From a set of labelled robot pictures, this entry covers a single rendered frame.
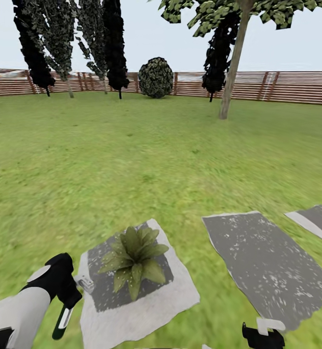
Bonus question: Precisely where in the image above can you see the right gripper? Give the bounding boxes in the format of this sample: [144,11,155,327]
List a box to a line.
[242,322,285,349]

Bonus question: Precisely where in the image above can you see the insectifuge atomizer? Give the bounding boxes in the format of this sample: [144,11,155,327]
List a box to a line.
[52,305,74,340]

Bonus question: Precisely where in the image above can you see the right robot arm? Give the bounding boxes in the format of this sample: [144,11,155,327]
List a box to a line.
[242,317,285,349]

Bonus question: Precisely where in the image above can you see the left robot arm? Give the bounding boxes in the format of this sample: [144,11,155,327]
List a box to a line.
[0,253,178,349]

